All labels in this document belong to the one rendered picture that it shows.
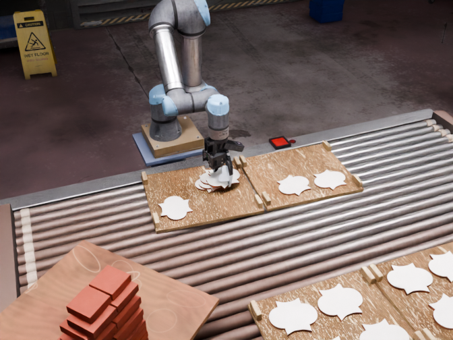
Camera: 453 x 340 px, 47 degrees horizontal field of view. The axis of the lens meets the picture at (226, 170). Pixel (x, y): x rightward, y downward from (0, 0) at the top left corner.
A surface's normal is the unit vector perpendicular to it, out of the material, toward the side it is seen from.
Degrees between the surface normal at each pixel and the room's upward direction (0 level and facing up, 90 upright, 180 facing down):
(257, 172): 0
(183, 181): 0
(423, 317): 0
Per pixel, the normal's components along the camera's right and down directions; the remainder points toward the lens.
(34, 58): 0.29, 0.37
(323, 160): 0.00, -0.82
